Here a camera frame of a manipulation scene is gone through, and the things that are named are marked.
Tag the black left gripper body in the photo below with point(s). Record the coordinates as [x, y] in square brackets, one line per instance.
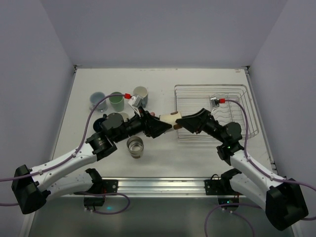
[147, 122]

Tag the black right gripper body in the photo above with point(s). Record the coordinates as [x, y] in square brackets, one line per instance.
[205, 121]

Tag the light blue mug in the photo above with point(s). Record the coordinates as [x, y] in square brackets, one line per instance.
[124, 115]

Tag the dark blue mug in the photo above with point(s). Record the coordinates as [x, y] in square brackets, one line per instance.
[97, 125]

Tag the cream cup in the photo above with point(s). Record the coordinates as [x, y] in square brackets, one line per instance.
[171, 119]
[136, 153]
[135, 143]

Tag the sage green cup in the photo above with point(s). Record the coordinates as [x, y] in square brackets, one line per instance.
[117, 101]

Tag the pale blue footed cup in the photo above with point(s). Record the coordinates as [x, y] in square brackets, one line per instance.
[95, 98]

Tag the teal grey mug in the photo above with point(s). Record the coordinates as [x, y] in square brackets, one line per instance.
[142, 91]

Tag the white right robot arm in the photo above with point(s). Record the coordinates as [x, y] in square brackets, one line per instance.
[281, 199]

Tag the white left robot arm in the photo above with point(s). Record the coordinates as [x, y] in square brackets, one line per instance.
[33, 187]

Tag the metal wire dish rack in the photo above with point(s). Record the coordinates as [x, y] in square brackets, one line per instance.
[190, 98]

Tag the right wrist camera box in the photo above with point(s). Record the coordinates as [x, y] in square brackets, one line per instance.
[214, 104]

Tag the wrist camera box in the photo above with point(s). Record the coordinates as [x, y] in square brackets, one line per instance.
[135, 102]
[214, 104]

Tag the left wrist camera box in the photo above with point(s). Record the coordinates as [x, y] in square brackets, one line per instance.
[135, 102]

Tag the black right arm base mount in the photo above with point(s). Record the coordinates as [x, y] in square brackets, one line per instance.
[222, 187]

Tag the aluminium front rail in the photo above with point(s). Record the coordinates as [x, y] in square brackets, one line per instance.
[167, 187]

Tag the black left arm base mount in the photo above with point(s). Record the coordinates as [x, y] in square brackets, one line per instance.
[97, 190]

